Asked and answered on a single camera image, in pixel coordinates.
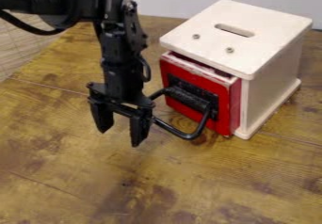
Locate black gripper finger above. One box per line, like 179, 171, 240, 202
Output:
129, 109, 152, 148
88, 98, 114, 133

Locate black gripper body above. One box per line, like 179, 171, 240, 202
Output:
85, 57, 156, 118

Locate red drawer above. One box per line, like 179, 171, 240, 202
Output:
160, 51, 241, 136

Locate black metal drawer handle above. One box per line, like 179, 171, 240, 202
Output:
149, 74, 219, 140

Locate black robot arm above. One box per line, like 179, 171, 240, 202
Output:
0, 0, 153, 146

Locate white wooden drawer box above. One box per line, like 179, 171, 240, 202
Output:
160, 0, 311, 139

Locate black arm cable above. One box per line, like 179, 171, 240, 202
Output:
0, 9, 152, 84

